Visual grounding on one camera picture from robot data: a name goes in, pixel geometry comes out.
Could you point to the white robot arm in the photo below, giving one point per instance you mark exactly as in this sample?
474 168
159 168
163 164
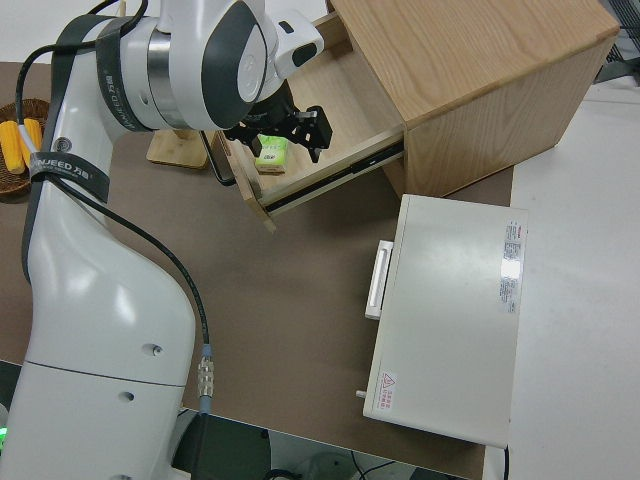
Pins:
100 300

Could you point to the wooden cabinet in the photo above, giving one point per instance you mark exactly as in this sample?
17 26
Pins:
475 75

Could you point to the small green box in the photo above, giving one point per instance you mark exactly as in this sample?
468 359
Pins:
272 156

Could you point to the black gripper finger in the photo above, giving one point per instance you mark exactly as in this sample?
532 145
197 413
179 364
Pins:
257 145
317 130

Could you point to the brown table mat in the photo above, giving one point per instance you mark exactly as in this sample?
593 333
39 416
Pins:
300 300

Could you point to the brown wicker basket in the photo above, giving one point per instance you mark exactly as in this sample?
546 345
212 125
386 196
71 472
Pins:
10 186

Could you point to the white toaster oven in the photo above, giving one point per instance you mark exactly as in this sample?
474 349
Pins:
450 325

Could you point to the light wooden drawer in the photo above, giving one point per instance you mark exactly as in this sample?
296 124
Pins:
340 100

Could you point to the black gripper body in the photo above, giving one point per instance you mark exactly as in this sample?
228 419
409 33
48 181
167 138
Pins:
272 117

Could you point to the black mesh object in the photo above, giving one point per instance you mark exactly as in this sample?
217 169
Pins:
622 30

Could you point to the yellow corn cob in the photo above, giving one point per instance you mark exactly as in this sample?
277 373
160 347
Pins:
10 145
32 131

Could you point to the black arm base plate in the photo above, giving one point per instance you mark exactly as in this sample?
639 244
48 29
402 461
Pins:
225 450

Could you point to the wooden mug rack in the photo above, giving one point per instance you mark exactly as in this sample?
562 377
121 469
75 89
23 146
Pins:
175 151

